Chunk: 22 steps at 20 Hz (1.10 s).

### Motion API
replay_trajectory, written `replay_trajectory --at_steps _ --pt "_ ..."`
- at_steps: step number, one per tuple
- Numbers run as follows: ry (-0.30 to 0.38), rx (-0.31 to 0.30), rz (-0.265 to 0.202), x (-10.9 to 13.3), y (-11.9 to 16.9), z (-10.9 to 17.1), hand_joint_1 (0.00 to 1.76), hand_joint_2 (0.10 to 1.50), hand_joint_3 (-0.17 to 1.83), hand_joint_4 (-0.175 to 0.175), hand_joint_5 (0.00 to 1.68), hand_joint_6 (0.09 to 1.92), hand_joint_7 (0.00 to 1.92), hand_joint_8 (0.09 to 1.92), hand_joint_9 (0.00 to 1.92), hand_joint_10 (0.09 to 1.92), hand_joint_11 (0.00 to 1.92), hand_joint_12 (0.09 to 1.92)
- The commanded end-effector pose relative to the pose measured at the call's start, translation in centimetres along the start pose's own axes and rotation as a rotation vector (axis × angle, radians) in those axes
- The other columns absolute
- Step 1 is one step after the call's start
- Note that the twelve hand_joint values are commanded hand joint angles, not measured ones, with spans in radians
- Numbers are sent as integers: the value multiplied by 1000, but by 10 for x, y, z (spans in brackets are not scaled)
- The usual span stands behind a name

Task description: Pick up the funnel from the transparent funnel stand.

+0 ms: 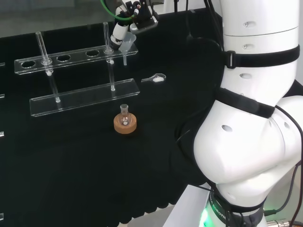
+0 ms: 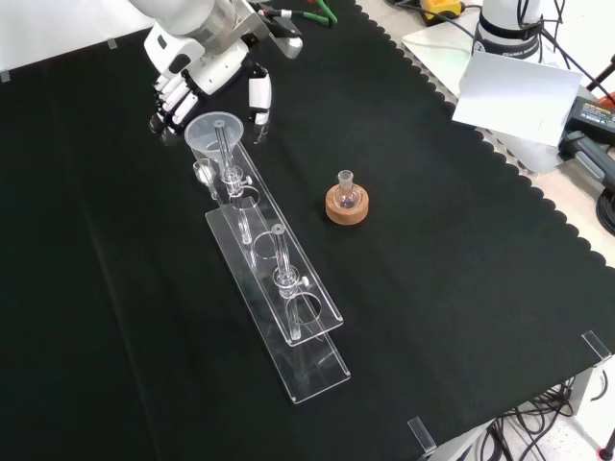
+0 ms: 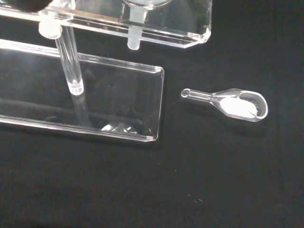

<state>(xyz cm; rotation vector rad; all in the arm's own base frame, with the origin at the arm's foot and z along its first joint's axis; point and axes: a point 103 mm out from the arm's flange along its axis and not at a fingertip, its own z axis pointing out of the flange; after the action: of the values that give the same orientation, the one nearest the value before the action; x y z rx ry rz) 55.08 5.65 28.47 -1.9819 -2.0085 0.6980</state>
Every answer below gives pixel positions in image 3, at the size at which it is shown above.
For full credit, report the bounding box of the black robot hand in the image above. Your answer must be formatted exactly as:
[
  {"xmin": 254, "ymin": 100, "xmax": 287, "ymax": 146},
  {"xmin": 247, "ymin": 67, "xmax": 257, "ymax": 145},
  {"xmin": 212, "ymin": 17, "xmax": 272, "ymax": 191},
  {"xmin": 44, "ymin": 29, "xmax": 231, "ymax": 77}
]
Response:
[{"xmin": 0, "ymin": 0, "xmax": 52, "ymax": 13}]

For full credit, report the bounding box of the glass weighing funnel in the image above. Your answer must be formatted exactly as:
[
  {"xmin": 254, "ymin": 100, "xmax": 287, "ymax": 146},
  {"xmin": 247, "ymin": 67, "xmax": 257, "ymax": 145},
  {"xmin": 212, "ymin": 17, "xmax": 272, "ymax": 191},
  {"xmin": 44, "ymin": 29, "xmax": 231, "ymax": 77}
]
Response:
[{"xmin": 180, "ymin": 87, "xmax": 269, "ymax": 123}]

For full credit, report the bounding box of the black bench cloth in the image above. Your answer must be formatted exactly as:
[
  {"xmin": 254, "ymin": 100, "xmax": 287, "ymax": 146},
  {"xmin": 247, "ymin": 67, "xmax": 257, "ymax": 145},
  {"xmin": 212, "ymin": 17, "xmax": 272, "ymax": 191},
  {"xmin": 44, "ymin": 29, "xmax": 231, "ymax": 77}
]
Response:
[{"xmin": 0, "ymin": 0, "xmax": 304, "ymax": 228}]

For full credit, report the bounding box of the clear funnel stand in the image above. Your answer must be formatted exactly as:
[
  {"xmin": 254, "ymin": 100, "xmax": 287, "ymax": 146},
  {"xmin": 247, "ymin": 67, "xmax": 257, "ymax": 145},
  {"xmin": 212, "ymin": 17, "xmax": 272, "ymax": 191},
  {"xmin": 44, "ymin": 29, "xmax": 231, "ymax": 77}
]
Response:
[{"xmin": 0, "ymin": 0, "xmax": 213, "ymax": 143}]

